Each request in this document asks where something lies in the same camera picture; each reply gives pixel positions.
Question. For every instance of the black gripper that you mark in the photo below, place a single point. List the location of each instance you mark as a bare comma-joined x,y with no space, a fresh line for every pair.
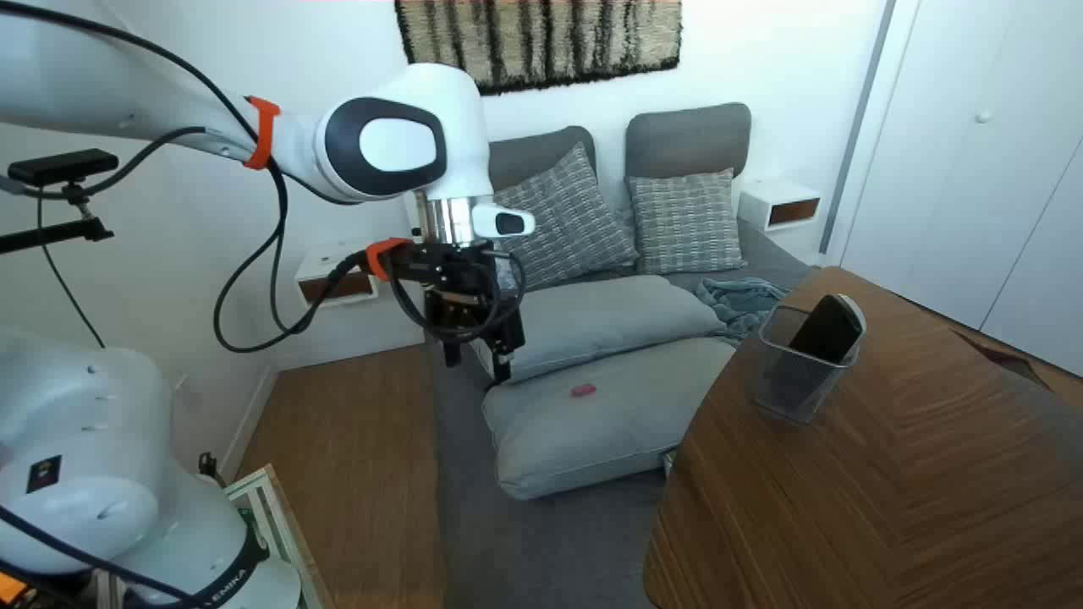
461,287

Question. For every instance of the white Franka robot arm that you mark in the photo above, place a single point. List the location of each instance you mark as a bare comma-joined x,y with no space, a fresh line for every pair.
392,140

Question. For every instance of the dark grey bed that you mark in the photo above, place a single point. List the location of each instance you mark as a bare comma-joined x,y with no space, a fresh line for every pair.
529,552

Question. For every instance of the three legged wooden table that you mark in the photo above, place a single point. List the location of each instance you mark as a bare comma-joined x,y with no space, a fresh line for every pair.
900,486

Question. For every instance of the plain light grey pillow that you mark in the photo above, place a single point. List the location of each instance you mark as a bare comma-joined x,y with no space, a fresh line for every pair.
610,321

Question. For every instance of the light grey pillow red spot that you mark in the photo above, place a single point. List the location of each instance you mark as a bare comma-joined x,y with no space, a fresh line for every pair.
596,440

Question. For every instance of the large grey checked cushion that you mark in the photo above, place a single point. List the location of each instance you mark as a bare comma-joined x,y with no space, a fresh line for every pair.
576,223

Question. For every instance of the low grey headboard pad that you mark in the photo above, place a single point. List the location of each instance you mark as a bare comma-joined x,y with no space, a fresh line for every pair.
537,158

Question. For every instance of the small grey checked cushion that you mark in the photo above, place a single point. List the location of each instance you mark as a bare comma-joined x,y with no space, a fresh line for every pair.
683,223

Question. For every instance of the teal knitted blanket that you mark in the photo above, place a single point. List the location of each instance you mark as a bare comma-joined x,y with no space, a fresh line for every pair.
737,303

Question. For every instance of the tall grey headboard pad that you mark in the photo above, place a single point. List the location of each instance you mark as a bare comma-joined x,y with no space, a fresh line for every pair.
687,136

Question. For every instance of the grey mesh bin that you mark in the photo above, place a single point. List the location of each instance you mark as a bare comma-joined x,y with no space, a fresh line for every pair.
790,391

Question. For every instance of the black phone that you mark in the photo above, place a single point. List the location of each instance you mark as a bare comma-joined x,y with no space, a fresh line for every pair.
829,326

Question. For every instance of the white wardrobe doors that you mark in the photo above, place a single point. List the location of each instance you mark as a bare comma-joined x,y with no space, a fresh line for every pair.
958,170

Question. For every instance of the orange black box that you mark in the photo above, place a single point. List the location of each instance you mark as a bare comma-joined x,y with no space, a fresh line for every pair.
9,591

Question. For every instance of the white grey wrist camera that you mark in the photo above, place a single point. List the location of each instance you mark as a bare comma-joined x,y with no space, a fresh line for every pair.
508,220

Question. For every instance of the white wall nightstand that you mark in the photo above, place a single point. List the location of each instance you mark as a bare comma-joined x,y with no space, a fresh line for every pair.
322,273
773,198

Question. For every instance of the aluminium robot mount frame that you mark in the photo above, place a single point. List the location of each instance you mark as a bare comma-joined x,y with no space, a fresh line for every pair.
274,519

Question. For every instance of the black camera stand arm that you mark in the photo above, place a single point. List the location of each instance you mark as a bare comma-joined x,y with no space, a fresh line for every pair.
54,233

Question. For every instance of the black stereo camera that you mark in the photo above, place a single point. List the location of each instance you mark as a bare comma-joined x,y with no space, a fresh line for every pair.
62,167

